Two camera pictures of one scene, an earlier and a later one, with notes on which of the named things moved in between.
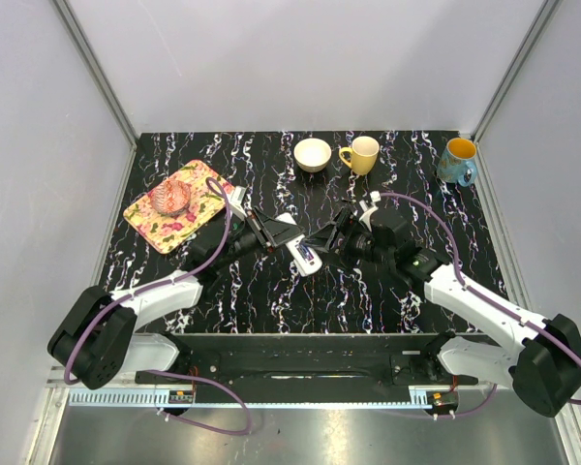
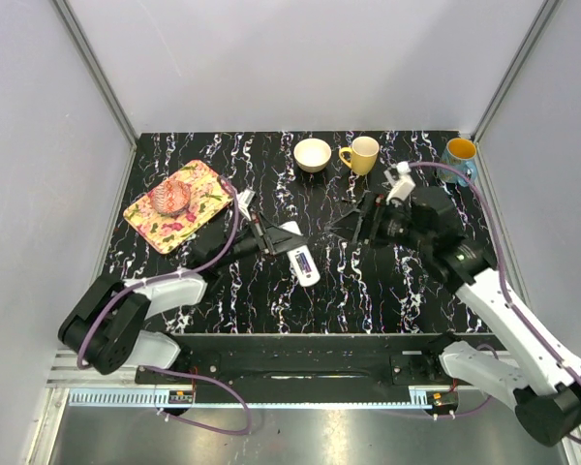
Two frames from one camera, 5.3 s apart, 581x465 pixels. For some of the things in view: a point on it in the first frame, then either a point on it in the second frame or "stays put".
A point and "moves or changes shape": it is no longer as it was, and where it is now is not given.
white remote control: [305, 259] moves or changes shape
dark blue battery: [304, 250] -> [305, 263]
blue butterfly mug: [456, 164] stays put
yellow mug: [364, 153] stays put
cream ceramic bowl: [312, 155] stays put
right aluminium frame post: [539, 24] stays put
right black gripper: [322, 240] -> [348, 225]
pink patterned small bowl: [169, 197] stays put
